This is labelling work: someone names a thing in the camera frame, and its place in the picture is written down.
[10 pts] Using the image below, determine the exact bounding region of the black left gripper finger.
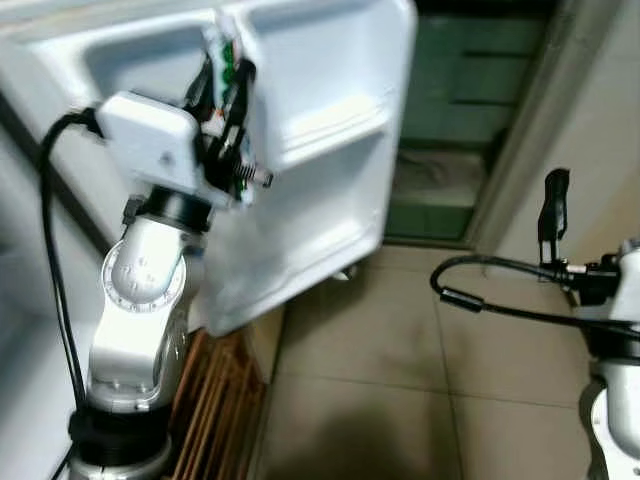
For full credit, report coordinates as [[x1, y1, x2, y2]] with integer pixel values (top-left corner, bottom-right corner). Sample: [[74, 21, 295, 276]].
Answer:
[[222, 58, 259, 146], [184, 55, 216, 113]]

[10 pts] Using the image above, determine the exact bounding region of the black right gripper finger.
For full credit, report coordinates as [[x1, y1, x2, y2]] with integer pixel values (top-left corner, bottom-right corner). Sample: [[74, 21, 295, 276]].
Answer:
[[538, 168, 572, 263]]

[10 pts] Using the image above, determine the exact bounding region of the green white sachet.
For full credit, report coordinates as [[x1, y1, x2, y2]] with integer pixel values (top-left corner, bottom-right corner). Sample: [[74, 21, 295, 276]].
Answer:
[[202, 20, 245, 102]]

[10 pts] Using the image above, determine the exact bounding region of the green glass door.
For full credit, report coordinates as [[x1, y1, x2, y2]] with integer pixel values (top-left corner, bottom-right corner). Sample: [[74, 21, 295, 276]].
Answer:
[[385, 10, 562, 245]]

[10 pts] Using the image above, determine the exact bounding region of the brown wooden rack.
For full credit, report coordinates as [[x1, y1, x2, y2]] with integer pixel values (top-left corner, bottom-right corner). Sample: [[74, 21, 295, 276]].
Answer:
[[164, 324, 272, 480]]

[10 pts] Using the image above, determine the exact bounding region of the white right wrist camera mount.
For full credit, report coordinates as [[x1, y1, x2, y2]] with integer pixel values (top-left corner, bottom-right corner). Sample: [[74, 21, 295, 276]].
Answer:
[[608, 240, 640, 323]]

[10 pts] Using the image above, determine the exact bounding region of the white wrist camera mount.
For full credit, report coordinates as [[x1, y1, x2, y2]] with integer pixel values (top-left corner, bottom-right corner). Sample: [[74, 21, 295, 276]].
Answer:
[[608, 240, 640, 323], [94, 89, 217, 208]]

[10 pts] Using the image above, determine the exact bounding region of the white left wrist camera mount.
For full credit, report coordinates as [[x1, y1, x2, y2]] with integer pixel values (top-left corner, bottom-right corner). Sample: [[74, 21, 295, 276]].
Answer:
[[94, 89, 217, 208]]

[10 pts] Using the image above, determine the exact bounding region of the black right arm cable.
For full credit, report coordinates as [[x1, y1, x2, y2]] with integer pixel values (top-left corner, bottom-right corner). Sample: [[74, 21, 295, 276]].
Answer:
[[429, 254, 640, 338]]

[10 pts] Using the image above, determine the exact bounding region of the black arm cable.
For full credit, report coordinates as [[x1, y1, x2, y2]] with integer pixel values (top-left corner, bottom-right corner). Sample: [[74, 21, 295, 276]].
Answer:
[[429, 254, 640, 338], [37, 107, 107, 423]]

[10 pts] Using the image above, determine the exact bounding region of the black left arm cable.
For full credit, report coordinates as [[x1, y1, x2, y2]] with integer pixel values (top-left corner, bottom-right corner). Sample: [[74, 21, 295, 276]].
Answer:
[[37, 107, 107, 423]]

